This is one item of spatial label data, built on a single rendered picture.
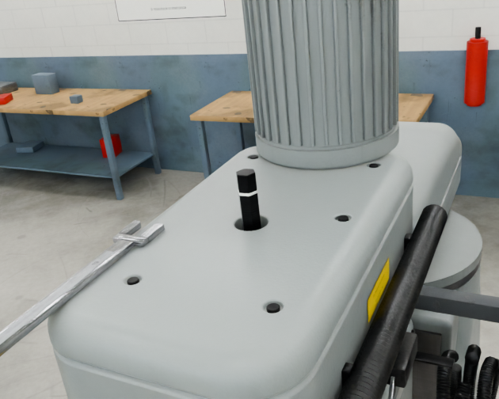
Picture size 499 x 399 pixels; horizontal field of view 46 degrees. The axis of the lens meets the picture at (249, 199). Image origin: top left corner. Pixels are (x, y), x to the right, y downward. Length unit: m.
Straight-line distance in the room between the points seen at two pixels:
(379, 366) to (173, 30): 5.27
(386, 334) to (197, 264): 0.20
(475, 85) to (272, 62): 4.04
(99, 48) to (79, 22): 0.32
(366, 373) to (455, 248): 0.72
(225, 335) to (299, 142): 0.34
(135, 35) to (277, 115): 5.24
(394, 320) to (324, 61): 0.31
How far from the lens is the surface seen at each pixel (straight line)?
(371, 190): 0.69
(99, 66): 6.33
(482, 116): 4.93
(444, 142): 1.26
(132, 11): 5.93
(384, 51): 0.75
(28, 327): 0.53
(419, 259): 0.72
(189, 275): 0.55
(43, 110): 5.85
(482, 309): 0.95
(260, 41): 0.74
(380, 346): 0.58
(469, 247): 1.24
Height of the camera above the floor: 2.17
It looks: 24 degrees down
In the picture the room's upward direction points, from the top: 7 degrees counter-clockwise
